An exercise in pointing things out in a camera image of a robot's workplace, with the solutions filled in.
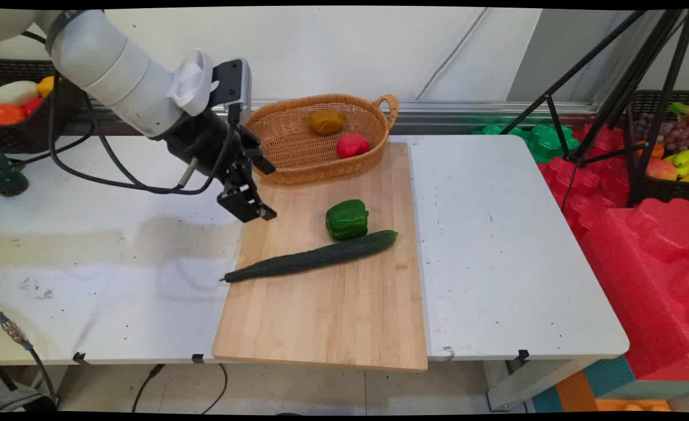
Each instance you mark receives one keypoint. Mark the long dark green cucumber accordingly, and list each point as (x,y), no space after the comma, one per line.
(315,257)

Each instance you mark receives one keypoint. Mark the white toy vegetable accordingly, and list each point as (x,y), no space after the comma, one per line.
(14,93)

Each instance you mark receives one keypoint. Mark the white vented wrist mount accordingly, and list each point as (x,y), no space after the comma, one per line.
(191,79)

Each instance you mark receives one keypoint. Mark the orange toy fruit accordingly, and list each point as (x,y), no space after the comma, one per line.
(654,151)

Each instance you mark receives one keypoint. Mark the brown yellow toy fruit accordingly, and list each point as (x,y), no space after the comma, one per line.
(325,121)

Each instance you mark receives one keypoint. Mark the large red foam block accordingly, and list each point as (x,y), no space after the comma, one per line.
(648,280)

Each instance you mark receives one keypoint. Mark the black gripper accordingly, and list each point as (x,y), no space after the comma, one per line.
(204,143)

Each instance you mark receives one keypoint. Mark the wooden cutting board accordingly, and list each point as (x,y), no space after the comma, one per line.
(327,316)

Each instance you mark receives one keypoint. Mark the teal orange foam mat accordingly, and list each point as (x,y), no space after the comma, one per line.
(607,389)

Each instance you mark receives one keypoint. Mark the peach coloured toy fruit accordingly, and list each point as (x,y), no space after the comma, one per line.
(661,169)

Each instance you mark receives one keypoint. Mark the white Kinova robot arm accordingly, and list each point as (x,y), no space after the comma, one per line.
(104,64)

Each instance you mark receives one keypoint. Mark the purple toy grapes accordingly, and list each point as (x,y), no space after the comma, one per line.
(675,134)

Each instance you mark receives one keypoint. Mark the green foam block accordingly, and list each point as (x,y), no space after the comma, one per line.
(546,143)

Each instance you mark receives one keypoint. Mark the yellow toy pepper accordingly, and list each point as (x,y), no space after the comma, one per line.
(46,86)

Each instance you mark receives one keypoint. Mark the woven wicker basket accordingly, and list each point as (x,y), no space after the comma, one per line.
(298,155)

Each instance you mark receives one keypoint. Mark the yellow green toy bananas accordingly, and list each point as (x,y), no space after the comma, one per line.
(686,161)

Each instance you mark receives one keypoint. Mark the green bell pepper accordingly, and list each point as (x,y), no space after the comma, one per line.
(347,219)

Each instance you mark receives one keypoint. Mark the white table leg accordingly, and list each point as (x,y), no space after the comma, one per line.
(531,380)

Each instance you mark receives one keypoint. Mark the dark green clamp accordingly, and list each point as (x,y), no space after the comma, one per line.
(6,175)

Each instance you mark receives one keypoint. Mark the orange toy tomato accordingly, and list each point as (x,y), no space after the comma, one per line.
(5,114)

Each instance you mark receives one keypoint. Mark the black camera tripod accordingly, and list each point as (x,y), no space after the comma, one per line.
(631,88)

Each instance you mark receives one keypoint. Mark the black basket with fruit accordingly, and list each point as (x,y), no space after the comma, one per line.
(666,190)

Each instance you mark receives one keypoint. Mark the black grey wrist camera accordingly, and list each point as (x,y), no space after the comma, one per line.
(232,82)

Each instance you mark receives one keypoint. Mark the small red toy vegetable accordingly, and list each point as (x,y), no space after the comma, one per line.
(32,106)

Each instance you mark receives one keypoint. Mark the low red foam block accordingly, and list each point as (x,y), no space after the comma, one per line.
(590,181)

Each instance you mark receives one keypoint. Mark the black plastic produce basket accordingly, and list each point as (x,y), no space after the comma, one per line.
(26,137)

